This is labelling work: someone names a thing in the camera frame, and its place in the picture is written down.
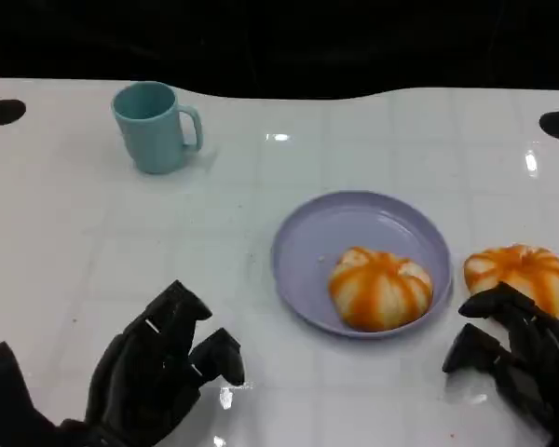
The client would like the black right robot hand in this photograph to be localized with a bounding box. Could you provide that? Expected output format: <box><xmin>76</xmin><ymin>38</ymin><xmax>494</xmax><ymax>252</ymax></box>
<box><xmin>442</xmin><ymin>281</ymin><xmax>559</xmax><ymax>447</ymax></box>

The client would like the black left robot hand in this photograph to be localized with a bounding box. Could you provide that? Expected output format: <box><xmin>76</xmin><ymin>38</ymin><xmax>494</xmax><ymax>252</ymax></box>
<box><xmin>0</xmin><ymin>279</ymin><xmax>246</xmax><ymax>447</ymax></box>

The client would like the lilac plate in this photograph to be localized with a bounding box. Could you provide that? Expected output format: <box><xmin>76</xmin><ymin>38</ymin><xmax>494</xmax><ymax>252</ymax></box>
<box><xmin>269</xmin><ymin>190</ymin><xmax>454</xmax><ymax>339</ymax></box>

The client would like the orange and white bread roll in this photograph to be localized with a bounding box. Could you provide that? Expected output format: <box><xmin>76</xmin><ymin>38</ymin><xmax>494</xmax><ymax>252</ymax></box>
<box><xmin>328</xmin><ymin>246</ymin><xmax>434</xmax><ymax>333</ymax></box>
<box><xmin>463</xmin><ymin>244</ymin><xmax>559</xmax><ymax>318</ymax></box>

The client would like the pale green mug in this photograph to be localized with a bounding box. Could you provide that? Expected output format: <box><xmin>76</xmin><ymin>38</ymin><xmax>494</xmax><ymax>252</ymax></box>
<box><xmin>111</xmin><ymin>81</ymin><xmax>203</xmax><ymax>175</ymax></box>

